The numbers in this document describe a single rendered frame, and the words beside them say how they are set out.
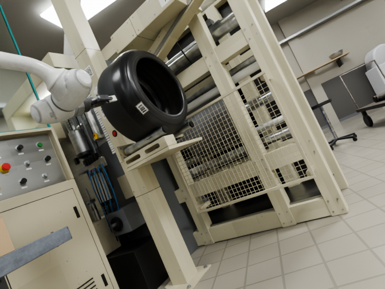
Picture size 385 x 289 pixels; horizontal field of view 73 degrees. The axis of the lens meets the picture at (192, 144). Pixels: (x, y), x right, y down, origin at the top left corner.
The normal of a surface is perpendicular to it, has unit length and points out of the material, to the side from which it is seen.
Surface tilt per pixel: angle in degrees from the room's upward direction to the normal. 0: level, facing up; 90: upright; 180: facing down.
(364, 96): 90
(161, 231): 90
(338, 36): 90
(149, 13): 90
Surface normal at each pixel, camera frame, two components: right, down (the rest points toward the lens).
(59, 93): -0.12, 0.64
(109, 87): -0.58, -0.02
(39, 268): 0.76, -0.39
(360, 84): -0.26, 0.04
